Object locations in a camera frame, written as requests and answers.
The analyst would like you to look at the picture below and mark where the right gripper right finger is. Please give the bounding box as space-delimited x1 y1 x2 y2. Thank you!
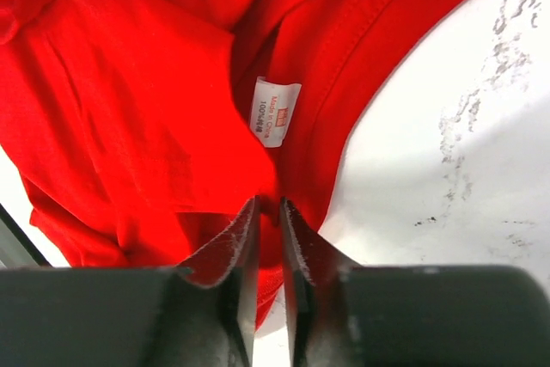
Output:
280 198 358 366

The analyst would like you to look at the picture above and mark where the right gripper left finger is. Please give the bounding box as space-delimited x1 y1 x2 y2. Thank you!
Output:
177 197 260 366

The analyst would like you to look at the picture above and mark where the red t-shirt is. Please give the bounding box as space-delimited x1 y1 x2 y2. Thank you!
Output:
1 0 464 321

